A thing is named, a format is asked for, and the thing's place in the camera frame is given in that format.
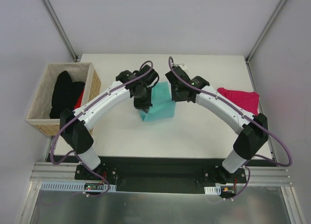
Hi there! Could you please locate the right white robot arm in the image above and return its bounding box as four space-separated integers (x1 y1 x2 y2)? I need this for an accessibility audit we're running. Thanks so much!
165 66 268 184

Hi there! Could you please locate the teal t shirt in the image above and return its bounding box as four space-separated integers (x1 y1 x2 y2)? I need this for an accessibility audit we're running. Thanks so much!
139 82 176 122

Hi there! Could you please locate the right slotted cable duct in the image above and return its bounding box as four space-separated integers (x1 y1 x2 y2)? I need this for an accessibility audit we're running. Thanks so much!
204 186 221 195

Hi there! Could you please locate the slotted cable duct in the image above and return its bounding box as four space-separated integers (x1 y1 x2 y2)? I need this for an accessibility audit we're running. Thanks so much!
41 181 117 192
204 186 221 195

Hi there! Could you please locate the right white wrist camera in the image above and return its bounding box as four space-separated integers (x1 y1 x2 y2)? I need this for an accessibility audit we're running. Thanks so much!
172 63 188 73

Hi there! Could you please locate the black t shirt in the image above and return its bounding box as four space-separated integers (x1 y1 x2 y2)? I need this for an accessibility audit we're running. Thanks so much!
49 71 85 119

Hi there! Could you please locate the aluminium rail frame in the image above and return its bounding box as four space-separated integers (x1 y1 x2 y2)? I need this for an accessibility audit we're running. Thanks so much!
30 134 292 186

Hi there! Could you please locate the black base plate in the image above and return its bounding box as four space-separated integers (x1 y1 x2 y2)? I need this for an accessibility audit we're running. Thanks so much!
74 156 247 193

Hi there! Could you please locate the wicker laundry basket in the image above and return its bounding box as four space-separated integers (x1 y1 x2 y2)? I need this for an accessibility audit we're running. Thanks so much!
26 62 101 136

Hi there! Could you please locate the left slotted cable duct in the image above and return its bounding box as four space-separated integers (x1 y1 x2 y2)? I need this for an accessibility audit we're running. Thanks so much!
41 181 117 192

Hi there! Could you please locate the folded pink t shirt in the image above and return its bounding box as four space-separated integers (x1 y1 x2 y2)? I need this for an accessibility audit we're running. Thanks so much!
217 87 259 115

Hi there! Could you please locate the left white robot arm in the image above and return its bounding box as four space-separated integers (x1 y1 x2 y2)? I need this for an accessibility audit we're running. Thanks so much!
60 61 159 180

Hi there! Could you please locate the red t shirt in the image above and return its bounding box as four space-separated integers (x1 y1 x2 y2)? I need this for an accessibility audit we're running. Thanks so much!
74 88 85 109

